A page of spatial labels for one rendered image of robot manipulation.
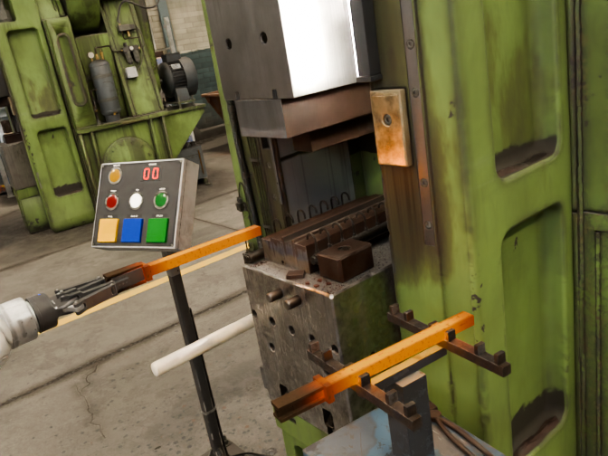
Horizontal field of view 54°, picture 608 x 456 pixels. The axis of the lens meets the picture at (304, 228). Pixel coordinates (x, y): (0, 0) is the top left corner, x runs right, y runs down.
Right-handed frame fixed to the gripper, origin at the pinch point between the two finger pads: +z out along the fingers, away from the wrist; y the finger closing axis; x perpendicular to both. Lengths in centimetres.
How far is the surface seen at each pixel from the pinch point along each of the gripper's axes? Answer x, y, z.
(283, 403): -13.6, 47.6, 3.6
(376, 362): -14, 51, 22
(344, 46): 38, 12, 62
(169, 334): -107, -177, 74
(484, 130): 18, 47, 65
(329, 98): 27, 7, 59
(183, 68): 22, -491, 291
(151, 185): 6, -51, 33
